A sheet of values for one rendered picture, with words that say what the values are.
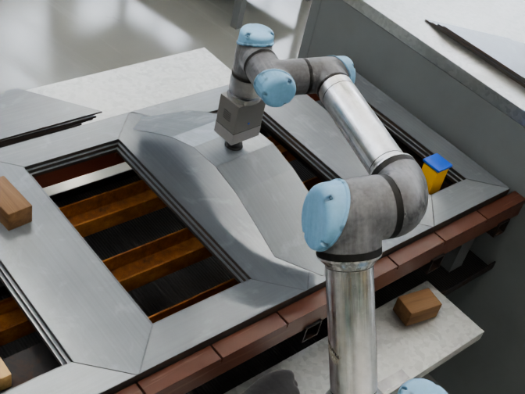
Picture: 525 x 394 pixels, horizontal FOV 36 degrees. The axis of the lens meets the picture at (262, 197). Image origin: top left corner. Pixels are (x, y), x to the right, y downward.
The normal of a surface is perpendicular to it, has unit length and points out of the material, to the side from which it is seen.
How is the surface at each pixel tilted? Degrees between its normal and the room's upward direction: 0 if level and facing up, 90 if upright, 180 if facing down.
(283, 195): 24
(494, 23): 0
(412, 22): 0
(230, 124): 90
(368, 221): 58
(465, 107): 90
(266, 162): 16
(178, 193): 0
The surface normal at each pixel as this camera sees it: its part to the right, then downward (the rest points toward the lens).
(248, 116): 0.65, 0.58
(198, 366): 0.19, -0.75
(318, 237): -0.92, -0.05
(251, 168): 0.37, -0.56
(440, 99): -0.76, 0.30
